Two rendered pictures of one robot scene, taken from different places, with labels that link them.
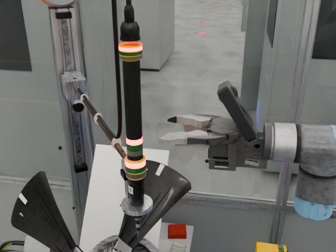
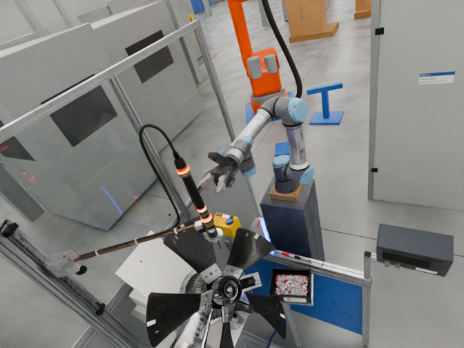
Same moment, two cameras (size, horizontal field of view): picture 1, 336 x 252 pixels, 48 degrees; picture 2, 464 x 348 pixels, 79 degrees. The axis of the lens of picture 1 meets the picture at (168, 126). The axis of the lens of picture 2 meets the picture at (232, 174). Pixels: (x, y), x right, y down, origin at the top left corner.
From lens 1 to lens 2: 0.80 m
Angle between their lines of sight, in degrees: 53
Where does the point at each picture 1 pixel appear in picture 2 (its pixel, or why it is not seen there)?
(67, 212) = not seen: outside the picture
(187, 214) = not seen: hidden behind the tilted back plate
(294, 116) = (161, 166)
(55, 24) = (9, 242)
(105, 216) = (165, 290)
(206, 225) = not seen: hidden behind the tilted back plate
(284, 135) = (237, 153)
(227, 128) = (223, 168)
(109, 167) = (137, 272)
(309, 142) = (243, 148)
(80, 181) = (105, 317)
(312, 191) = (250, 163)
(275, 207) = (184, 213)
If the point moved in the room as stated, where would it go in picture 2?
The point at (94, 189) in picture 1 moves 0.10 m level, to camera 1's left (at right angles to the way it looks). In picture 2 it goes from (144, 289) to (132, 311)
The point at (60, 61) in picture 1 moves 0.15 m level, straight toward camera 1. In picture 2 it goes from (33, 262) to (66, 256)
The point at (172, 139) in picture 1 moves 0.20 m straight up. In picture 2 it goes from (221, 187) to (204, 144)
